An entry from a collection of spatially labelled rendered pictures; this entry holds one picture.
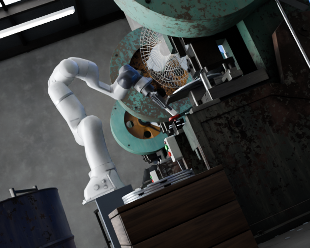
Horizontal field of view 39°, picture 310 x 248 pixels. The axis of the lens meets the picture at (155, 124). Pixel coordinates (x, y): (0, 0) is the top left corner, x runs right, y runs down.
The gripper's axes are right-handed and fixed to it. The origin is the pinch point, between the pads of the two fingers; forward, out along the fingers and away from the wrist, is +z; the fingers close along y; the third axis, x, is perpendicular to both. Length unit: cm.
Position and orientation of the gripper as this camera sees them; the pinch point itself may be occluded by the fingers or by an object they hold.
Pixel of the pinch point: (171, 110)
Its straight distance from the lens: 258.6
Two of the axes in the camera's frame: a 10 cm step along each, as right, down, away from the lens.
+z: 7.4, 6.6, -0.9
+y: 0.8, -2.2, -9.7
